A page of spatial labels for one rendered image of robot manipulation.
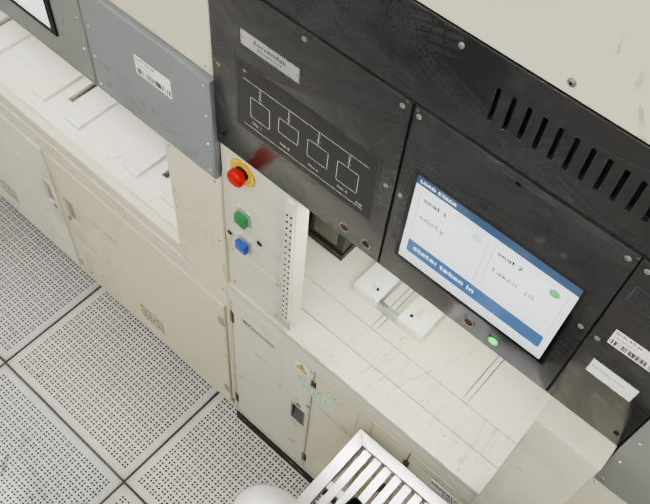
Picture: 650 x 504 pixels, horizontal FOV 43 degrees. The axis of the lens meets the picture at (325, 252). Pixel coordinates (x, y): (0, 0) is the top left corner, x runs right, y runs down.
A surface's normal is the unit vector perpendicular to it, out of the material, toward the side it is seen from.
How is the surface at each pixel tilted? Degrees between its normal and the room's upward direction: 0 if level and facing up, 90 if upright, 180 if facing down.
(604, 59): 93
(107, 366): 0
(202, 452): 0
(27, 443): 0
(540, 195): 90
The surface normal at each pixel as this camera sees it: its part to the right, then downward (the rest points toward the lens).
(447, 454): 0.07, -0.54
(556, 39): -0.65, 0.64
